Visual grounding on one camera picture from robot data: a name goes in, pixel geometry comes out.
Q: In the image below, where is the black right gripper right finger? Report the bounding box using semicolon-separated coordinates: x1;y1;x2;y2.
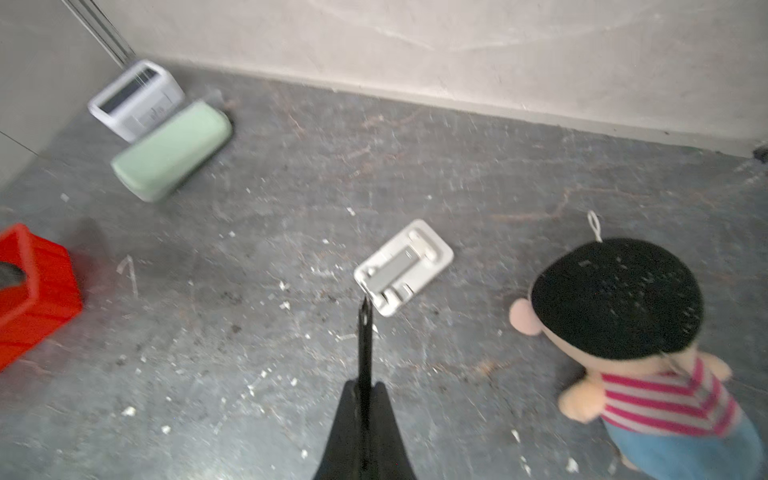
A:
364;382;417;480

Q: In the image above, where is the red plastic bin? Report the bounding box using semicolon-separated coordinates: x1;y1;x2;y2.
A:
1;223;83;368

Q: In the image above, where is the mint green zipper case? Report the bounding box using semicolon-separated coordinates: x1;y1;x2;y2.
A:
111;101;233;203

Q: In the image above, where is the plush doll striped shirt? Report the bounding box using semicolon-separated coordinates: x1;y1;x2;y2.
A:
509;212;765;479

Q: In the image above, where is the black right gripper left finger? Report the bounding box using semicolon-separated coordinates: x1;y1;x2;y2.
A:
313;380;363;480

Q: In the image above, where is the white digital clock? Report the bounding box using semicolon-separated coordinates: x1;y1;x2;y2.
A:
88;60;185;143

